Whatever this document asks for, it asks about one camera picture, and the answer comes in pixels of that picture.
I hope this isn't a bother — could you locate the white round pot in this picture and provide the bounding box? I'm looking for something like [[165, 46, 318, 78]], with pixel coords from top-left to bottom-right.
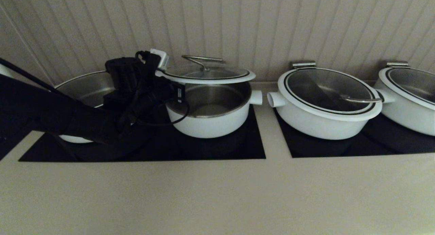
[[166, 80, 263, 139], [267, 68, 396, 140], [374, 67, 435, 137], [54, 70, 143, 144]]

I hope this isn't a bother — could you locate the black glass cooktop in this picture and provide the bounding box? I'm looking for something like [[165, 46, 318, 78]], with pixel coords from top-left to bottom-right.
[[274, 109, 435, 158], [19, 99, 266, 162]]

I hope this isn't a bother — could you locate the black left camera cable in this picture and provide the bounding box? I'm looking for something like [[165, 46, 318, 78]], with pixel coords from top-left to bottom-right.
[[136, 98, 190, 127]]

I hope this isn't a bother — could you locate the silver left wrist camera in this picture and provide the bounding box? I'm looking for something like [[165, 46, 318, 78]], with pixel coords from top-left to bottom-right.
[[150, 49, 170, 71]]

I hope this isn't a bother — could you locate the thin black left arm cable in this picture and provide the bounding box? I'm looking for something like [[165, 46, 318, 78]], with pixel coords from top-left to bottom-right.
[[0, 57, 73, 98]]

